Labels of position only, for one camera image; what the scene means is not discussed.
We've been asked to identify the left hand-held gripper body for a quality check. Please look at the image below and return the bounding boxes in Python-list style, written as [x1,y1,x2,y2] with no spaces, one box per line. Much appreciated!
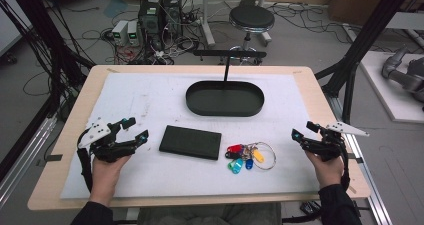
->
[77,117,142,164]

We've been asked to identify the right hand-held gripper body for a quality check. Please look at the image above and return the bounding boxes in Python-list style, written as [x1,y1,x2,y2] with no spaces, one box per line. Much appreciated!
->
[300,121,370,163]

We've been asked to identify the black wallet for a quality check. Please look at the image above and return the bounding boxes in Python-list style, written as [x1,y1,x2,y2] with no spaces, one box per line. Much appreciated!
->
[158,124,223,161]

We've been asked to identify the key ring with coloured tags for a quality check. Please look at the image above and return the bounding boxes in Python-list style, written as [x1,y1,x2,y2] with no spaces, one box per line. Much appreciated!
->
[224,141,278,175]

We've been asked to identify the black oval tray with hook stand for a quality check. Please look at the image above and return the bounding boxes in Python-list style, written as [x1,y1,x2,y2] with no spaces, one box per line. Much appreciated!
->
[184,49,268,118]

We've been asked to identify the person's right hand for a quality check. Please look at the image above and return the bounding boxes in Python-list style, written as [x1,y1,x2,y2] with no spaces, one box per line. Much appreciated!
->
[304,150,345,189]

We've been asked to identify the person's left hand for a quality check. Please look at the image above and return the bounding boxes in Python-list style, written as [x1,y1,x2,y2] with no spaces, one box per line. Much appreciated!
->
[88,154,132,207]

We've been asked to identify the white table mat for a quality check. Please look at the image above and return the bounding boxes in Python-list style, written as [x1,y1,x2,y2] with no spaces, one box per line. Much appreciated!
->
[59,72,322,200]

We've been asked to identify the white platform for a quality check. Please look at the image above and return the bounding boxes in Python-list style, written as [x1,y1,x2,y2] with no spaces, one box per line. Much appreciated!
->
[359,50,424,125]

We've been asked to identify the grey power supply unit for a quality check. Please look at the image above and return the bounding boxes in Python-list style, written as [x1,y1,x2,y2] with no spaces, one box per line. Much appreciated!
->
[126,20,141,47]
[111,19,130,47]

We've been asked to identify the person's legs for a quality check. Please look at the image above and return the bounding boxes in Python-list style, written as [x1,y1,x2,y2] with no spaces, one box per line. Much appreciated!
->
[136,202,283,225]

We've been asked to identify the black computer tower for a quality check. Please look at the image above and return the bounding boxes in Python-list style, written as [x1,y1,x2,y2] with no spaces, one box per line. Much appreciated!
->
[137,0,184,51]

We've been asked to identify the black round stool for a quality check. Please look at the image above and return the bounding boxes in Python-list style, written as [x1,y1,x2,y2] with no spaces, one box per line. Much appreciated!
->
[228,4,276,67]

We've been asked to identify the white stand leg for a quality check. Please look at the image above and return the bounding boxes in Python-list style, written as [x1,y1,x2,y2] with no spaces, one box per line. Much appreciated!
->
[199,0,217,48]

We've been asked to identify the cardboard box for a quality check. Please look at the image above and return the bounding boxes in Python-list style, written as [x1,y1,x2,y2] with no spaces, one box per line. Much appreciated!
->
[327,0,424,27]

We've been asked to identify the left hand-held gripper black cable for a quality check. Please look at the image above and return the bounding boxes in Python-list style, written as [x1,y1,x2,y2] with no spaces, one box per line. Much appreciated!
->
[76,147,94,193]

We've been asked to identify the hand-held gripper black cable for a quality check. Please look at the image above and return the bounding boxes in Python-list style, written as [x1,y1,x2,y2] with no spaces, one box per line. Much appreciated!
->
[282,141,352,224]
[76,147,94,193]

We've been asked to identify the right hand-held gripper black cable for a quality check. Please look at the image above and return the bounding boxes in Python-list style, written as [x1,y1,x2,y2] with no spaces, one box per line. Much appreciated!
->
[282,141,352,224]

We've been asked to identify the aluminium rail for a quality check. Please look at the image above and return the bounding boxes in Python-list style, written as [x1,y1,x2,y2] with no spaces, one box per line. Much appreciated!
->
[327,94,395,225]
[0,114,58,208]

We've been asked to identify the tangle of floor cables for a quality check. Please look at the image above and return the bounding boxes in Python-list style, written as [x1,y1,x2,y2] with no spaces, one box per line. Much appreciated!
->
[266,2,354,44]

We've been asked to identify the black frame post with cables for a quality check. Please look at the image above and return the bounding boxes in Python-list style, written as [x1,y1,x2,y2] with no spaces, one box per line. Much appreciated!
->
[0,0,96,119]

